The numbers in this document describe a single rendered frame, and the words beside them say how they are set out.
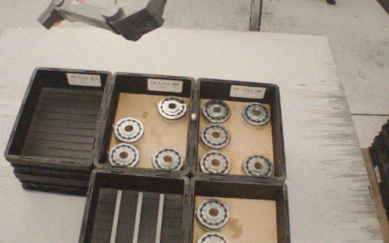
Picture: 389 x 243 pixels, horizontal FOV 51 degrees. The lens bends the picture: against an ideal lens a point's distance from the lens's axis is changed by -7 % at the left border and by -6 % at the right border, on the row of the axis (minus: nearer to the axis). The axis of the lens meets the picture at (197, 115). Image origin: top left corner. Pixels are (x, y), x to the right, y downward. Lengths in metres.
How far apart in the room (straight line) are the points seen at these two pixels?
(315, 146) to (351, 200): 0.26
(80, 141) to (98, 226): 0.33
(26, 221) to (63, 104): 0.45
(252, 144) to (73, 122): 0.64
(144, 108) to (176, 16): 1.73
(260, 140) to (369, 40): 2.08
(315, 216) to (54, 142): 0.96
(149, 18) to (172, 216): 0.61
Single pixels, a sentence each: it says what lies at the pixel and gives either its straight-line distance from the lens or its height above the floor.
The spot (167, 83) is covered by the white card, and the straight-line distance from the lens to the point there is 1.57.
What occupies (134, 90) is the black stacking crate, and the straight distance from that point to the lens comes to 1.63.
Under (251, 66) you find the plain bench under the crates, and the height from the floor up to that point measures 0.70.
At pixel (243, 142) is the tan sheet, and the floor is 0.83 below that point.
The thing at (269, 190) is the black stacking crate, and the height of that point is 0.89.
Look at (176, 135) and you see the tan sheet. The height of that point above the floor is 0.83.
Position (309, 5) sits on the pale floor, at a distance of 3.60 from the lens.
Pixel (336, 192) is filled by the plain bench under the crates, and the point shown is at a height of 0.70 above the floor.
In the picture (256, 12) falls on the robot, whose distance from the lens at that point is 2.25.
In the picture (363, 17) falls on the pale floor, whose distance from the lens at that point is 3.70.
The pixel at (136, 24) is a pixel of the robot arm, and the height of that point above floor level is 1.33.
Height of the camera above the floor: 2.08
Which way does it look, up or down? 53 degrees down
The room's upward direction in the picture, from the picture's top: 6 degrees clockwise
